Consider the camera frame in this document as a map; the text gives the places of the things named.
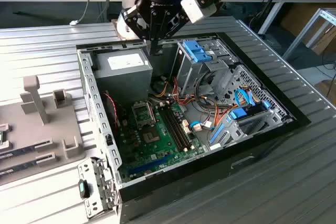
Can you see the blue RAM stick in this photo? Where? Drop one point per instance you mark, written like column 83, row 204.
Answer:
column 15, row 169
column 15, row 153

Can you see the metal expansion card bracket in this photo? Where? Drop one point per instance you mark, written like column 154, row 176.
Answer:
column 90, row 166

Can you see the black case fan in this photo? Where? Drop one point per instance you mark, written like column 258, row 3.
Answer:
column 111, row 115

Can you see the hard disk in blue carrier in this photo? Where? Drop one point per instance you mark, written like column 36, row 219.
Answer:
column 239, row 113

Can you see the perforated metal drive cage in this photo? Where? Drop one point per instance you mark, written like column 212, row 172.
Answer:
column 232, row 136

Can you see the black RAM slot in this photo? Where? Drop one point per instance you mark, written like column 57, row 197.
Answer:
column 174, row 129
column 171, row 129
column 180, row 128
column 177, row 128

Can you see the flat cardboard sheet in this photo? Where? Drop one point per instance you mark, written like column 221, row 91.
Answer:
column 326, row 90

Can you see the grey metal disk bay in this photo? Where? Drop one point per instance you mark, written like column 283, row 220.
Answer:
column 189, row 74

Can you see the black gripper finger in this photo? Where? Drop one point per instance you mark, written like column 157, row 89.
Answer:
column 162, row 28
column 144, row 22

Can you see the aluminium profile frame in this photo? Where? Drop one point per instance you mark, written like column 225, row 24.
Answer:
column 304, row 33

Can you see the grey power supply box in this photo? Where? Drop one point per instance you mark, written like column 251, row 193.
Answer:
column 123, row 85

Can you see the CPU socket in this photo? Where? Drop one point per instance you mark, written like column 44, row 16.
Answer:
column 151, row 135

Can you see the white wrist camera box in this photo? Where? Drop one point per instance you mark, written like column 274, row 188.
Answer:
column 193, row 10

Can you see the grey plastic parts rack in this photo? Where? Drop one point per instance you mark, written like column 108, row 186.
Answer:
column 52, row 129

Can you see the stacked cardboard boxes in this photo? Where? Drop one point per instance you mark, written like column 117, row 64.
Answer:
column 325, row 43

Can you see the black teal case latch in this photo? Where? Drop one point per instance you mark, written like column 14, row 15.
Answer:
column 83, row 188

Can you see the blue expansion slot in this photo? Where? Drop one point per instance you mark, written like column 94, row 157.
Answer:
column 149, row 164

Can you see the blue plastic bay latch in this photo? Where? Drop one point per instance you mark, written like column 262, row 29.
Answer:
column 197, row 51

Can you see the black open PC case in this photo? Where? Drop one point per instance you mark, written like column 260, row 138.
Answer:
column 199, row 179

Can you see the silver green CPU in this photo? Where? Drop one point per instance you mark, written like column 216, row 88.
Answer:
column 1, row 138

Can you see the green motherboard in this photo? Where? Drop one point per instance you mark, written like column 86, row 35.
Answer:
column 147, row 155

